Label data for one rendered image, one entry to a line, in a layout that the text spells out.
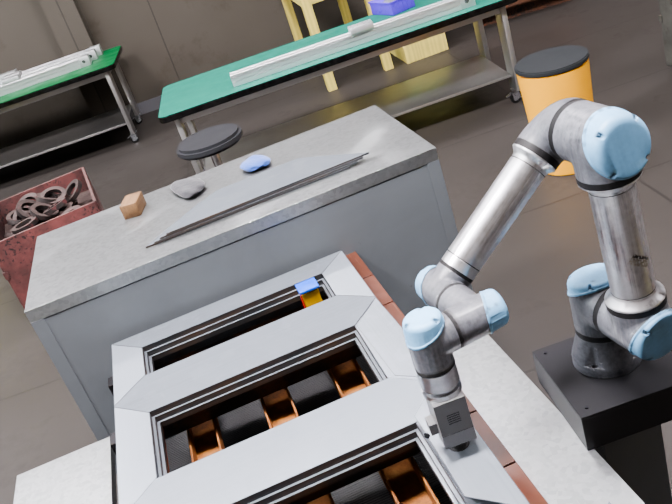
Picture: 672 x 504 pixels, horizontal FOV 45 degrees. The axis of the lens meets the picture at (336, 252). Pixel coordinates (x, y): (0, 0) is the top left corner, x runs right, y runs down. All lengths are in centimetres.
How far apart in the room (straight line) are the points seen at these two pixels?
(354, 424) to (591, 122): 80
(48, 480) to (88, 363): 42
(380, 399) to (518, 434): 33
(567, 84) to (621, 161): 288
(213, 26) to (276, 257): 627
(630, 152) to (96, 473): 149
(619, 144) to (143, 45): 745
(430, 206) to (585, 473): 107
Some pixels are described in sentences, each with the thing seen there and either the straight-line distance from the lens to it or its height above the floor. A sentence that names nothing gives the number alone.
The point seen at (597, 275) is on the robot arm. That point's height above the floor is 100.
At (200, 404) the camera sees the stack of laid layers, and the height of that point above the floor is 83.
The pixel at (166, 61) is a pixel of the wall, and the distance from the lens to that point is 866.
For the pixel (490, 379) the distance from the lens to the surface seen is 209.
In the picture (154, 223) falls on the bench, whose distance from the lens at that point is 268.
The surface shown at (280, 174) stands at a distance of 261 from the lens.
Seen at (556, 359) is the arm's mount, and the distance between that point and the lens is 196.
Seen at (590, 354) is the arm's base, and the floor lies 83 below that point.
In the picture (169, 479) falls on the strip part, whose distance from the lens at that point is 187.
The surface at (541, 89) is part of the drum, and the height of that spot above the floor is 51.
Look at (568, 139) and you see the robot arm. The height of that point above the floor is 138.
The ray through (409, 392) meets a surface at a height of 86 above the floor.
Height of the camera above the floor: 197
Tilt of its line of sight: 27 degrees down
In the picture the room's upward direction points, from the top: 19 degrees counter-clockwise
